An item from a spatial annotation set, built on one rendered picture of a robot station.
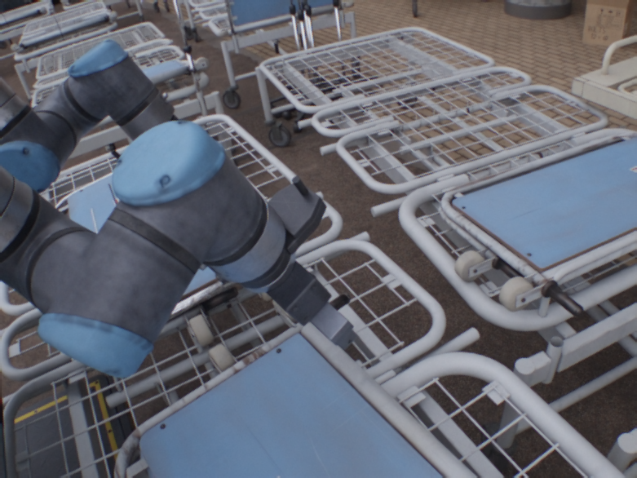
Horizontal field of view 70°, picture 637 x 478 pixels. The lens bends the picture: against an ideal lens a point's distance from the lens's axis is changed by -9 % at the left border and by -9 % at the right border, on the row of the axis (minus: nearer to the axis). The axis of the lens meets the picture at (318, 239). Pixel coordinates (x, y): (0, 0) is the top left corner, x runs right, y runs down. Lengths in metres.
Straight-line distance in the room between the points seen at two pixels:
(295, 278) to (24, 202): 0.28
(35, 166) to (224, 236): 0.38
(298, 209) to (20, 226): 0.27
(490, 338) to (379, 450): 0.93
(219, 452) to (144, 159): 0.52
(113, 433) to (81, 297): 0.83
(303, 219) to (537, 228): 0.68
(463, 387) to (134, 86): 1.17
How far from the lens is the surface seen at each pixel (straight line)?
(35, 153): 0.75
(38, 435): 1.32
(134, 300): 0.40
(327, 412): 0.80
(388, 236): 1.99
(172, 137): 0.42
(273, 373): 0.86
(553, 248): 1.05
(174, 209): 0.40
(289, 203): 0.54
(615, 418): 1.55
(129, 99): 0.83
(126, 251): 0.40
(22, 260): 0.49
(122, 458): 0.89
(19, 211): 0.48
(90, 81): 0.83
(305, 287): 0.53
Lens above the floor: 1.24
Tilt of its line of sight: 38 degrees down
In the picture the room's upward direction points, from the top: 10 degrees counter-clockwise
